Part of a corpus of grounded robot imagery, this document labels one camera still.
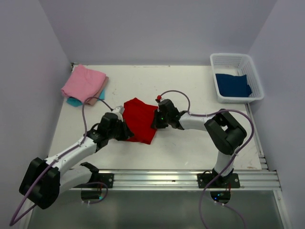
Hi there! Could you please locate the white plastic basket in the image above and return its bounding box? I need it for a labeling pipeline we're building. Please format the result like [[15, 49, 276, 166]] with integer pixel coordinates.
[[210, 53, 264, 104]]

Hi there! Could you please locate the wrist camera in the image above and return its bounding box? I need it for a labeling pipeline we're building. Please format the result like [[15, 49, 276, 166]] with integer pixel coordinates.
[[112, 106, 125, 115], [155, 95, 164, 103]]

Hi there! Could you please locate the blue t shirt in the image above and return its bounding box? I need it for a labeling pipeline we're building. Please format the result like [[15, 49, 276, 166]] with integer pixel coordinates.
[[215, 73, 252, 97]]

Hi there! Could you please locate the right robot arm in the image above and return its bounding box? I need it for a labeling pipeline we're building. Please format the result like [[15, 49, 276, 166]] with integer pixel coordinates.
[[151, 98, 247, 184]]

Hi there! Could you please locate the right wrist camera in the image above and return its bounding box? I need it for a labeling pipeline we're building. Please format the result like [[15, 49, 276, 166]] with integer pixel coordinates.
[[155, 95, 164, 103]]

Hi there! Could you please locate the pink folded t shirt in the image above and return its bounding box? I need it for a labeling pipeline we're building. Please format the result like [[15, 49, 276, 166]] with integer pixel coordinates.
[[61, 64, 107, 103]]

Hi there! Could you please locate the red t shirt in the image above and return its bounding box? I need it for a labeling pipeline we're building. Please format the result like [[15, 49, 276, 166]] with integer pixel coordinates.
[[123, 98, 157, 145]]

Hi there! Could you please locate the teal folded t shirt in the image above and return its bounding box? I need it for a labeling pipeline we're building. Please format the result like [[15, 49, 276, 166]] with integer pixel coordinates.
[[66, 88, 107, 107]]

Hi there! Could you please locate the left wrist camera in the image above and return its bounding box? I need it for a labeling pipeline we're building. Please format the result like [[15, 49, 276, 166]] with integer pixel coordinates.
[[112, 106, 125, 115]]

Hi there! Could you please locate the beige folded t shirt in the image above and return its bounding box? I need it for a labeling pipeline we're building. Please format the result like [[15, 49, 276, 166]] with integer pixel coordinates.
[[86, 76, 109, 106]]

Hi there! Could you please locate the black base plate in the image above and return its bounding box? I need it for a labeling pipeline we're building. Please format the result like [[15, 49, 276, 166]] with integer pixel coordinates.
[[86, 173, 114, 188], [197, 171, 241, 188]]

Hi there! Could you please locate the aluminium mounting rail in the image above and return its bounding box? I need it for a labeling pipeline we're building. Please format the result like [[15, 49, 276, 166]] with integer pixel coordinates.
[[59, 168, 282, 191]]

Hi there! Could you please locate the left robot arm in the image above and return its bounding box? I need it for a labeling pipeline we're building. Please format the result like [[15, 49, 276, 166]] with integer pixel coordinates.
[[19, 111, 133, 209]]

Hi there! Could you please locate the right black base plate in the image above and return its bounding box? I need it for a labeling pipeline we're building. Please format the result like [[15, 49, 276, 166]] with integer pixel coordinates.
[[197, 171, 241, 188]]

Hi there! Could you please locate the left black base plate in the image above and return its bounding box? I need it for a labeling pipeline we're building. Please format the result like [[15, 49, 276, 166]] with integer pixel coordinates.
[[86, 173, 114, 188]]

